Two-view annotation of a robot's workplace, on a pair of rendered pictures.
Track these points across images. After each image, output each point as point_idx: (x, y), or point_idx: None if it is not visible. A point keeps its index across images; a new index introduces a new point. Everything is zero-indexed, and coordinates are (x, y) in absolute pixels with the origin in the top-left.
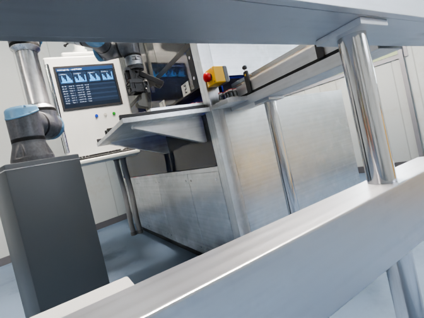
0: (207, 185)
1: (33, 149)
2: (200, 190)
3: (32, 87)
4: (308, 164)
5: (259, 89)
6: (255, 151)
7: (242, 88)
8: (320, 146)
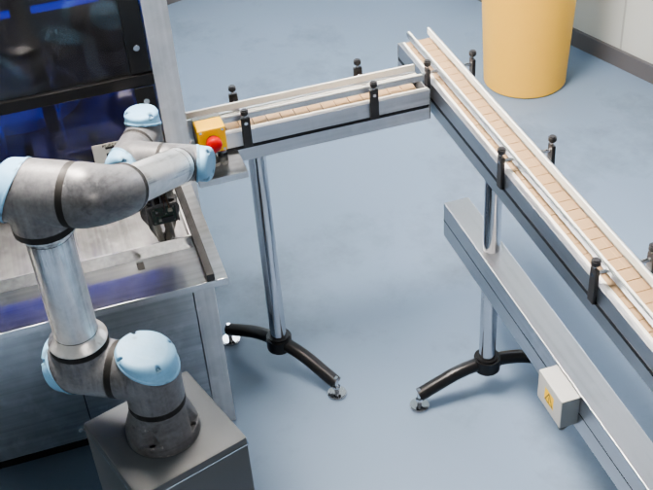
0: (143, 310)
1: (190, 402)
2: (114, 326)
3: (89, 300)
4: None
5: (266, 143)
6: None
7: (229, 138)
8: None
